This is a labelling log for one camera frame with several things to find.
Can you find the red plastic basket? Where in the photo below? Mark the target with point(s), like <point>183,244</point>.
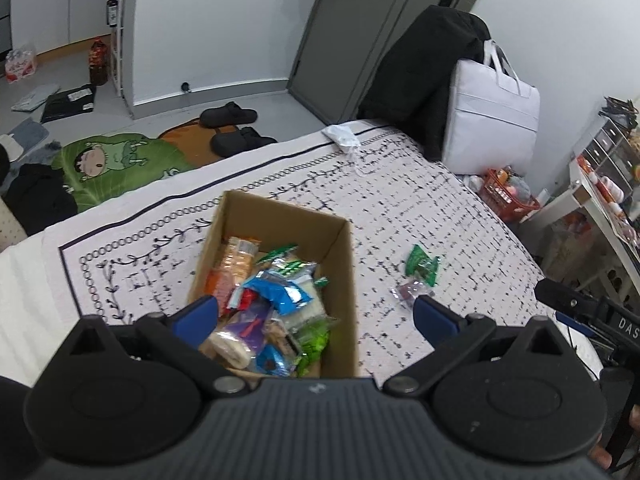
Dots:
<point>506,205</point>

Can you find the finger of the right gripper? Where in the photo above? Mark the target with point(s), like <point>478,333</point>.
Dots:
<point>571,323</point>
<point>564,299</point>

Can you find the dark drink bottle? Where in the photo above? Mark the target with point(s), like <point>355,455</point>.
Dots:
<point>98,58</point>

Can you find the green striped snack pack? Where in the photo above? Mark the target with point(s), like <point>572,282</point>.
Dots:
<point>285,262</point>

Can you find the black flat box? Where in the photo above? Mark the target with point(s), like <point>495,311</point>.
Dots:
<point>69,103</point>

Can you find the white desk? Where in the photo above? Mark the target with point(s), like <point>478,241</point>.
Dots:
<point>582,194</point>

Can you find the white face mask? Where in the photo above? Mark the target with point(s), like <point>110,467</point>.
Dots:
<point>343,138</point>

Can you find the light green snack packet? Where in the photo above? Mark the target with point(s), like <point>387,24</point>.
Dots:
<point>312,339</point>

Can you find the orange rice cracker pack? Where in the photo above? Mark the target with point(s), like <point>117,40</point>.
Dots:
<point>236,260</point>

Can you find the grey door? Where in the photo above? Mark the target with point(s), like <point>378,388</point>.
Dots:
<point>342,45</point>

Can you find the green cartoon floor mat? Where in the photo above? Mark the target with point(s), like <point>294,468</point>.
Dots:
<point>100,168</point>

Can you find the light blue plum candy packet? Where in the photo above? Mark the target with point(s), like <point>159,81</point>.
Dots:
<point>270,361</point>

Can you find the red snack packet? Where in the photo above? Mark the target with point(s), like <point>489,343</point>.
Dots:
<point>241,299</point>

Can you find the patterned white bed blanket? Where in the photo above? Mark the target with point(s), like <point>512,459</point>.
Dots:
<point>138,253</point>

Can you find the blue snack packet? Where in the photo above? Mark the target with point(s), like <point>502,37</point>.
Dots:
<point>284,295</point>

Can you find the purple clear snack packet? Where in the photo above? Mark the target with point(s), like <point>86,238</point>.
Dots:
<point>407,293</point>

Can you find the black jacket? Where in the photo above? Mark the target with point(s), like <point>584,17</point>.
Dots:
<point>411,87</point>

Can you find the orange sausage snack pack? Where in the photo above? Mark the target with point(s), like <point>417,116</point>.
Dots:
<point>220,285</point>

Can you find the black slipper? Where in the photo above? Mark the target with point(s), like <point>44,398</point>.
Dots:
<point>230,114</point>
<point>229,144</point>

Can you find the brown cardboard box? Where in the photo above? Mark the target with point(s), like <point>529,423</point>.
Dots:
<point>323,238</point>

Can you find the white laptop bag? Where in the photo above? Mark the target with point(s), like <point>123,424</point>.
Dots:
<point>493,116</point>

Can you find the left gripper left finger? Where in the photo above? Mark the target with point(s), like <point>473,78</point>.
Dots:
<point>174,340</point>

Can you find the dark green candy packet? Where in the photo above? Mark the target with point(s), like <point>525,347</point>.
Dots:
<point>422,266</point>

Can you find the white rice cake pack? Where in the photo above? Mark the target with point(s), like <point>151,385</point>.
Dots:
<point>310,311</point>

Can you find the grey drawer organizer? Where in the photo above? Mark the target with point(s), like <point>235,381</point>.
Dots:
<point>610,154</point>

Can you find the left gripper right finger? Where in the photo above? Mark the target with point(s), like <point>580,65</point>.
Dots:
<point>456,341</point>

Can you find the person's right hand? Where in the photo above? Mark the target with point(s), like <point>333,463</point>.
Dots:
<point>610,456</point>

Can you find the purple bread package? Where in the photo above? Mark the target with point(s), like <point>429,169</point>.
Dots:
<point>239,340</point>

